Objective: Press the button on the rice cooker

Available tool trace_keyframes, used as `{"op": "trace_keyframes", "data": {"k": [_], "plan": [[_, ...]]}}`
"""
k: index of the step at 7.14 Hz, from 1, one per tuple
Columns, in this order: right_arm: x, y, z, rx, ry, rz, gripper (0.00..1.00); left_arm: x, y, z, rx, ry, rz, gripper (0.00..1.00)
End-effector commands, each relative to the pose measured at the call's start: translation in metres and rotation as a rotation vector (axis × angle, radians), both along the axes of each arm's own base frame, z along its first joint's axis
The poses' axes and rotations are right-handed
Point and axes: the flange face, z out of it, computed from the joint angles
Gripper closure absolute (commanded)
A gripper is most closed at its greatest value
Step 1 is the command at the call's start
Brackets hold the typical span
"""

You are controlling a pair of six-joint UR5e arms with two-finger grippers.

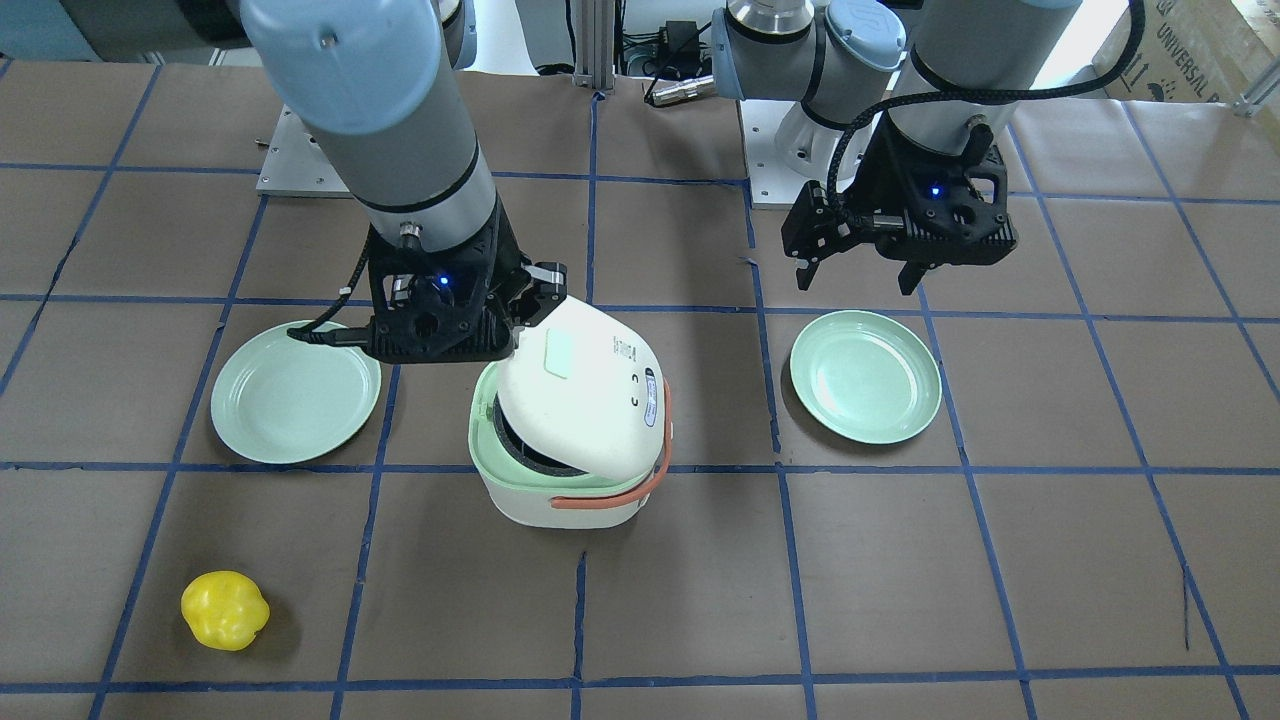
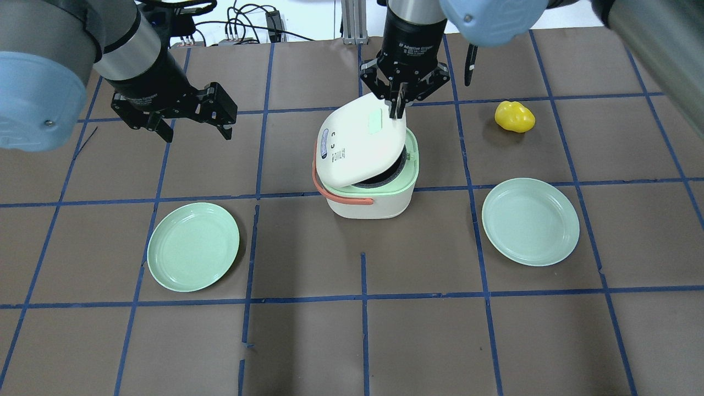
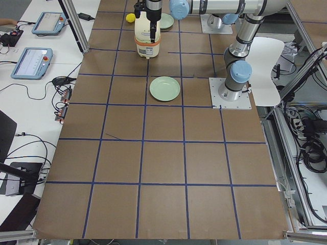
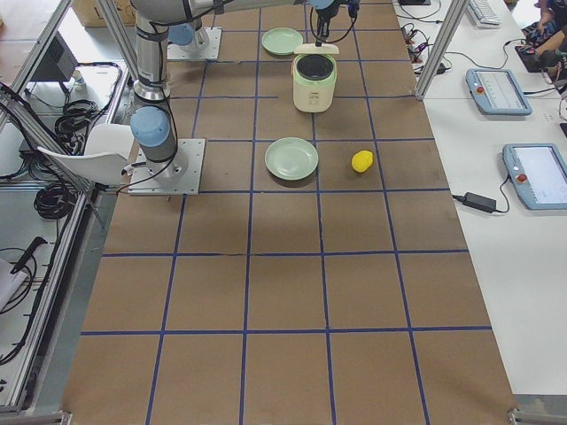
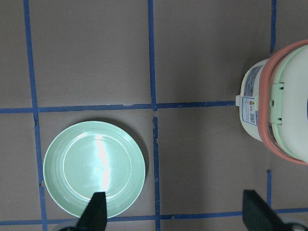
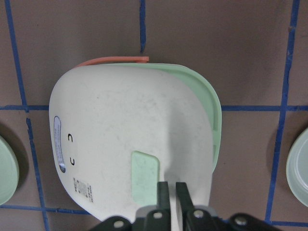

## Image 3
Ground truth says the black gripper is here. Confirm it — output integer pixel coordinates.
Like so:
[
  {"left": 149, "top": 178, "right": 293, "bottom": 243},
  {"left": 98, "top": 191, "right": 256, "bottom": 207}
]
[{"left": 145, "top": 8, "right": 161, "bottom": 43}]

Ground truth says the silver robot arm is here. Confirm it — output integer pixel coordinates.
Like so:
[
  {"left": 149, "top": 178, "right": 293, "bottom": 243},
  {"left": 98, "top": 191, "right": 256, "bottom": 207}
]
[
  {"left": 219, "top": 14, "right": 264, "bottom": 102},
  {"left": 169, "top": 0, "right": 287, "bottom": 44}
]

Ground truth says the green plate near yellow toy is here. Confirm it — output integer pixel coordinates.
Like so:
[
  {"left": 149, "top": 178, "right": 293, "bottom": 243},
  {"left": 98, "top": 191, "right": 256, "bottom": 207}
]
[{"left": 160, "top": 13, "right": 174, "bottom": 30}]

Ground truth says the yellow toy pepper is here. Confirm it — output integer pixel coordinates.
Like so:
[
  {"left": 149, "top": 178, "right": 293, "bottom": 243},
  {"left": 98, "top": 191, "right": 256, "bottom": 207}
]
[{"left": 125, "top": 13, "right": 136, "bottom": 23}]

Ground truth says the green plate far from toy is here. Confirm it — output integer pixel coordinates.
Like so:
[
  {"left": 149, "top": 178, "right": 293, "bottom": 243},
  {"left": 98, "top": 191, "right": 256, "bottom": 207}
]
[{"left": 150, "top": 76, "right": 180, "bottom": 102}]

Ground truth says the black power brick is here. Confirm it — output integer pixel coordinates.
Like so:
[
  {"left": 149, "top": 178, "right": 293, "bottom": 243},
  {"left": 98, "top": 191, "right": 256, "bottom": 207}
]
[{"left": 78, "top": 13, "right": 95, "bottom": 21}]

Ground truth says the far teach pendant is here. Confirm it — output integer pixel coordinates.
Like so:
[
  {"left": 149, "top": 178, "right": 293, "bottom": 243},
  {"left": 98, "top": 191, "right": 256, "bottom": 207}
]
[{"left": 32, "top": 12, "right": 66, "bottom": 35}]

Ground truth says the teach pendant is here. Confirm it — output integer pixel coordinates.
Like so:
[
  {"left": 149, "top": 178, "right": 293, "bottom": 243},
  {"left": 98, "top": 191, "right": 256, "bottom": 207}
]
[
  {"left": 32, "top": 12, "right": 66, "bottom": 35},
  {"left": 11, "top": 47, "right": 53, "bottom": 80}
]

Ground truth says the white chair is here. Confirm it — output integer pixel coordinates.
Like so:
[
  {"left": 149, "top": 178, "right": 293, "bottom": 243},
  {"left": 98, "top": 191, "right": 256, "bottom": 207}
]
[{"left": 245, "top": 37, "right": 285, "bottom": 107}]

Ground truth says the near teach pendant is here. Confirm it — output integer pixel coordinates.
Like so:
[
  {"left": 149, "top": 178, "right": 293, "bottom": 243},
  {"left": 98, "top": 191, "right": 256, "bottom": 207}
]
[{"left": 11, "top": 47, "right": 53, "bottom": 80}]

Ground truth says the white rice cooker orange handle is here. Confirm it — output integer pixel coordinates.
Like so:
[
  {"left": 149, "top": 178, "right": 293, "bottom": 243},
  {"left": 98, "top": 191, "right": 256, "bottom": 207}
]
[{"left": 134, "top": 11, "right": 161, "bottom": 59}]

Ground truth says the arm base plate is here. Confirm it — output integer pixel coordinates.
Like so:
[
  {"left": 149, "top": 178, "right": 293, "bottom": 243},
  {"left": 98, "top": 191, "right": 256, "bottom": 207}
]
[
  {"left": 209, "top": 78, "right": 252, "bottom": 110},
  {"left": 200, "top": 13, "right": 237, "bottom": 35}
]

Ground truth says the aluminium frame left post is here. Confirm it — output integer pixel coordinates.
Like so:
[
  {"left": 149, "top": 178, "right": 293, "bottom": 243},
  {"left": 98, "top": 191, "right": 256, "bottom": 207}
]
[{"left": 58, "top": 0, "right": 90, "bottom": 54}]

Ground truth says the black camera stand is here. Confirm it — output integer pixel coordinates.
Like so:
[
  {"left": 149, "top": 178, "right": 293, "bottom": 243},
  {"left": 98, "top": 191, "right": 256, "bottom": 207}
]
[{"left": 1, "top": 112, "right": 42, "bottom": 196}]

